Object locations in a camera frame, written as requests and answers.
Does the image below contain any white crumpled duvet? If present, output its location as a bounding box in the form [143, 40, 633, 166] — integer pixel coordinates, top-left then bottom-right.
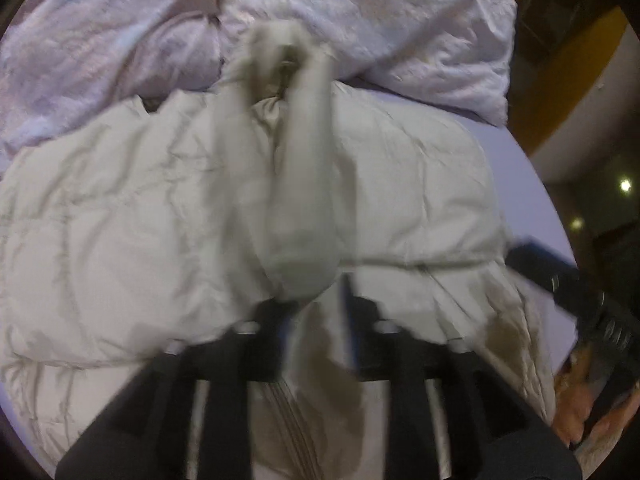
[0, 0, 518, 161]

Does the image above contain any person's right hand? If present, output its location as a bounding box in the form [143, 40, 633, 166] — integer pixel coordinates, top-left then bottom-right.
[552, 350, 640, 463]

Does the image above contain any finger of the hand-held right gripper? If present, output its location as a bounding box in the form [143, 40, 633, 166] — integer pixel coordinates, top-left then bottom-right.
[506, 241, 581, 308]

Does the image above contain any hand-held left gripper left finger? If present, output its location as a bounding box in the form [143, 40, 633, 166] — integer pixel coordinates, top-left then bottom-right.
[55, 301, 301, 480]

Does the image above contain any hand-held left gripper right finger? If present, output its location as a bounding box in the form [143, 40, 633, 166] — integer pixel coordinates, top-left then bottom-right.
[340, 275, 553, 480]

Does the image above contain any yellow wooden frame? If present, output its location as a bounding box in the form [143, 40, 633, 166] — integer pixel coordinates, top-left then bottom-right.
[504, 0, 630, 157]

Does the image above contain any cream puffer jacket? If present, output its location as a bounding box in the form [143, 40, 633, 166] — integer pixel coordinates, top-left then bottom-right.
[0, 20, 558, 480]

